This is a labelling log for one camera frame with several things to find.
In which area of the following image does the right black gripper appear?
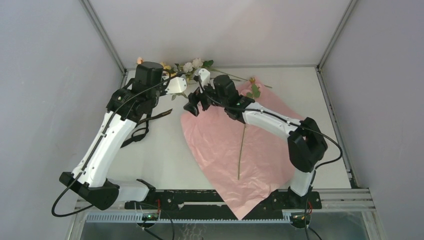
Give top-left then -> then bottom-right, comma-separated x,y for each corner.
184,77 -> 229,116

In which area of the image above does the pink fake flower stem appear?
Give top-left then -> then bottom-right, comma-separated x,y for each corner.
136,57 -> 144,65
237,76 -> 262,180

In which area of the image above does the white fake flower stem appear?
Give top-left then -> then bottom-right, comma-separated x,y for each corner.
175,58 -> 249,81

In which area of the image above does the yellow fake flower stem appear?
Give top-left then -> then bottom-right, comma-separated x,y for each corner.
160,62 -> 195,82

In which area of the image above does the pink wrapping paper sheet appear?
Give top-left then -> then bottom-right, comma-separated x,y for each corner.
180,75 -> 306,222

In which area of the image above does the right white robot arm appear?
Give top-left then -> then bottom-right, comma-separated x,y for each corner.
183,74 -> 340,208

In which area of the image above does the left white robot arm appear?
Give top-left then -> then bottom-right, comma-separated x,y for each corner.
51,61 -> 164,218

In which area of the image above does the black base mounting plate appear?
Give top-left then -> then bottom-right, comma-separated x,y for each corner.
124,190 -> 323,220

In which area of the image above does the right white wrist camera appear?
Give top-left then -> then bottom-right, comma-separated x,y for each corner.
193,68 -> 211,89

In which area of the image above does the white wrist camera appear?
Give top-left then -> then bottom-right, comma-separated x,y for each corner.
161,75 -> 189,95
193,68 -> 211,89

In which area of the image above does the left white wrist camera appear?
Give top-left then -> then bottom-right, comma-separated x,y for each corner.
161,75 -> 189,95

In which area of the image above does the black ribbon strap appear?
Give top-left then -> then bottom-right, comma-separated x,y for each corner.
119,108 -> 173,149

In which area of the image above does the aluminium frame rail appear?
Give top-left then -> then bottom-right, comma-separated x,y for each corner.
79,0 -> 127,75

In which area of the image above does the white cable duct strip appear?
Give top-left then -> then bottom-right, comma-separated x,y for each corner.
85,212 -> 292,224

